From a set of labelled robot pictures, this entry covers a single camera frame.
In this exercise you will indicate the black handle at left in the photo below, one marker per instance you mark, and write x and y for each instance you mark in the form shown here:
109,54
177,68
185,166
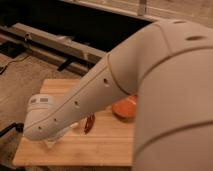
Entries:
17,126

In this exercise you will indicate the white ceramic cup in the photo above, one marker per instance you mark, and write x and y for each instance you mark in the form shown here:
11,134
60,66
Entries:
51,141

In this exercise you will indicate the red chili pepper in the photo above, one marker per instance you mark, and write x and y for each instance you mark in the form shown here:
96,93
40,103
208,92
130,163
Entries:
89,124

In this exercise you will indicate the orange ceramic bowl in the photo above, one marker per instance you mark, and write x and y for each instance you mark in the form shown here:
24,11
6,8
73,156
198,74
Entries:
125,108

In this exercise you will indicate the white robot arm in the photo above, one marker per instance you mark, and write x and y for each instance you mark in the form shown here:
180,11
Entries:
168,65

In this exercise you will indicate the long metal beam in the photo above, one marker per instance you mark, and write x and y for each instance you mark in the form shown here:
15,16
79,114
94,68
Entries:
62,44

